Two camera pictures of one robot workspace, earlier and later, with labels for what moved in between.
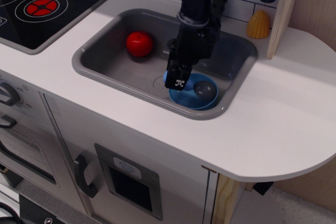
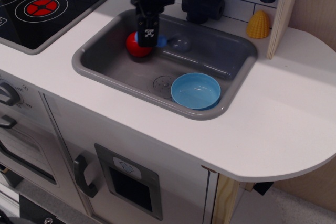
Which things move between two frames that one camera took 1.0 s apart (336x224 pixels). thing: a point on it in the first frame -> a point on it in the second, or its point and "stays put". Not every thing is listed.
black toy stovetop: (37, 11) stays put
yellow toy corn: (258, 25) stays put
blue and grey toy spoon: (203, 89) -> (179, 42)
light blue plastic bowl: (188, 98) stays put
